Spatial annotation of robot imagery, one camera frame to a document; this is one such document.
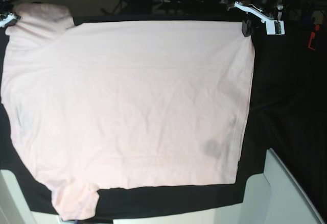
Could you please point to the pink T-shirt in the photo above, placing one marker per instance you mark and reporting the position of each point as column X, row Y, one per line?
column 124, row 104

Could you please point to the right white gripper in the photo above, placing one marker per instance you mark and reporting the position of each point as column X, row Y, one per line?
column 8, row 19

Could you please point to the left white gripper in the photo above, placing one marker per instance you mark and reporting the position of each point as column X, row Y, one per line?
column 273, row 26

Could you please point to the red clamp right edge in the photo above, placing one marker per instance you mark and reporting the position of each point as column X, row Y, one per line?
column 312, row 39

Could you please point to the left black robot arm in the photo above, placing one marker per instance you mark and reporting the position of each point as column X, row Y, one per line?
column 267, row 12

